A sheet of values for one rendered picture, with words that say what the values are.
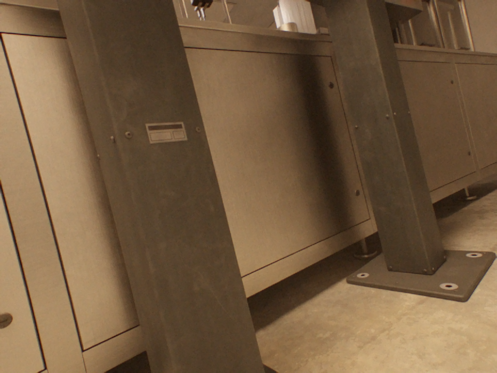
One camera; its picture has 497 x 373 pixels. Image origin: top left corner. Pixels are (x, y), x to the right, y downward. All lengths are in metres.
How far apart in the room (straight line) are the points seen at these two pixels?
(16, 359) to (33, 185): 0.28
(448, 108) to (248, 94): 1.18
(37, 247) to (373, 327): 0.68
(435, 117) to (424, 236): 0.82
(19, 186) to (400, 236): 0.89
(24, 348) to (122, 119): 0.43
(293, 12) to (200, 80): 1.07
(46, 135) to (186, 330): 0.43
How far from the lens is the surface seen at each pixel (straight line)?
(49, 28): 0.71
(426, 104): 1.56
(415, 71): 1.56
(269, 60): 0.89
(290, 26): 1.15
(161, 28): 0.44
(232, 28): 0.86
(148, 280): 0.36
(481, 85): 2.21
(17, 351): 0.64
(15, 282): 0.62
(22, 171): 0.62
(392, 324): 0.74
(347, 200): 0.97
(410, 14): 1.82
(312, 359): 0.66
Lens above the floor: 0.37
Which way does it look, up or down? level
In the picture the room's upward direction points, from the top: 14 degrees counter-clockwise
